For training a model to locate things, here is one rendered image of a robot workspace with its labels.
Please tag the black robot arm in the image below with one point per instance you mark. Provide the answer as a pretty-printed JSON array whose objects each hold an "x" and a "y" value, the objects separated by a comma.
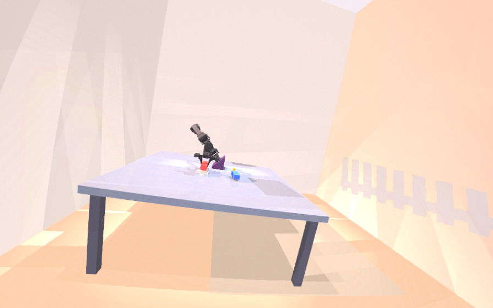
[{"x": 205, "y": 139}]

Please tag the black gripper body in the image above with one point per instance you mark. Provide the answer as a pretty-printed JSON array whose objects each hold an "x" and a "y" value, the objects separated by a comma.
[{"x": 205, "y": 150}]

